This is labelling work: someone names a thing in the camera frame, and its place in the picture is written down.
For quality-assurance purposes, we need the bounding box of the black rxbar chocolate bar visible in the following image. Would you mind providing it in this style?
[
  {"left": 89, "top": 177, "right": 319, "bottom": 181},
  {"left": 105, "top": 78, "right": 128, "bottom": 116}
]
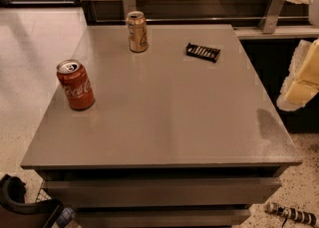
[{"left": 185, "top": 43, "right": 220, "bottom": 63}]

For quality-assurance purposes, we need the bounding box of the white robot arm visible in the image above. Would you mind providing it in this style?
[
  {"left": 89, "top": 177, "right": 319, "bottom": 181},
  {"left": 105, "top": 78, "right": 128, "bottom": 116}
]
[{"left": 276, "top": 0, "right": 319, "bottom": 112}]

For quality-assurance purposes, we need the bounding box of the gold soda can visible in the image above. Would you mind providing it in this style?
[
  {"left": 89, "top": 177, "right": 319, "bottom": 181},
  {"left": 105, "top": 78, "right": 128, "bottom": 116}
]
[{"left": 126, "top": 11, "right": 149, "bottom": 53}]

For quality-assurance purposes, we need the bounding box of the red coca-cola can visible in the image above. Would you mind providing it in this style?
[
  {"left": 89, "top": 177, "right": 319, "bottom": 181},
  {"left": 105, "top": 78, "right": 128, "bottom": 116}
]
[{"left": 57, "top": 60, "right": 95, "bottom": 111}]

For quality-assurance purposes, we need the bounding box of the striped cylindrical floor object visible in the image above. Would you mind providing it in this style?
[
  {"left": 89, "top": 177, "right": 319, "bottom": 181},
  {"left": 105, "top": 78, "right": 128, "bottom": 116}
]
[{"left": 265, "top": 202, "right": 319, "bottom": 228}]

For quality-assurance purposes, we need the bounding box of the lower grey drawer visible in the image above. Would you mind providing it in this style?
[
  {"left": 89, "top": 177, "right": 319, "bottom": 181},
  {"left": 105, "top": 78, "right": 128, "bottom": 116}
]
[{"left": 75, "top": 209, "right": 250, "bottom": 228}]

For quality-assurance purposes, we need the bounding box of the grey drawer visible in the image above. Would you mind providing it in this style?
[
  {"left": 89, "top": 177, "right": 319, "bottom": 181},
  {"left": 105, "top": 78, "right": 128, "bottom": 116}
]
[
  {"left": 75, "top": 209, "right": 250, "bottom": 228},
  {"left": 44, "top": 177, "right": 281, "bottom": 208}
]

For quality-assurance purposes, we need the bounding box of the upper grey drawer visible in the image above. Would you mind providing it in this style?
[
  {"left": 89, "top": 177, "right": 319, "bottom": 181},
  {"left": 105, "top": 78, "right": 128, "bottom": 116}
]
[{"left": 44, "top": 177, "right": 281, "bottom": 208}]

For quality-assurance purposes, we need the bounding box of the small blue floor object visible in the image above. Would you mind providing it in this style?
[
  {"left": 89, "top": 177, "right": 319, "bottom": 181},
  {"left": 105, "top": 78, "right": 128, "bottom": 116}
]
[{"left": 56, "top": 208, "right": 74, "bottom": 228}]

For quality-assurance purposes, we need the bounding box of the black chair part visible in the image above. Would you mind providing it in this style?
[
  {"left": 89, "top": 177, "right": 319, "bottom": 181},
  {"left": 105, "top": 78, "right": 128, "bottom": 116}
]
[{"left": 0, "top": 174, "right": 63, "bottom": 228}]

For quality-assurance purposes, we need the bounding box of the right metal wall bracket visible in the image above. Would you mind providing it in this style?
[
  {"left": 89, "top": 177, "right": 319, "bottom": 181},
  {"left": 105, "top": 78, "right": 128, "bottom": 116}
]
[{"left": 258, "top": 0, "right": 284, "bottom": 34}]

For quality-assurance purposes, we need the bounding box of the metal wall bracket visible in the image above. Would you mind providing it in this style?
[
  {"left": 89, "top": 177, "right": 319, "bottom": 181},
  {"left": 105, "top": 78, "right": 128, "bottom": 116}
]
[
  {"left": 258, "top": 0, "right": 284, "bottom": 34},
  {"left": 120, "top": 0, "right": 138, "bottom": 21}
]

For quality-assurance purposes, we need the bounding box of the left metal wall bracket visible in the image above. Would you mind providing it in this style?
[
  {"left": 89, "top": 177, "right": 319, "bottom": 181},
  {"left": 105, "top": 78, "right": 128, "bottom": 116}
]
[{"left": 120, "top": 0, "right": 138, "bottom": 21}]

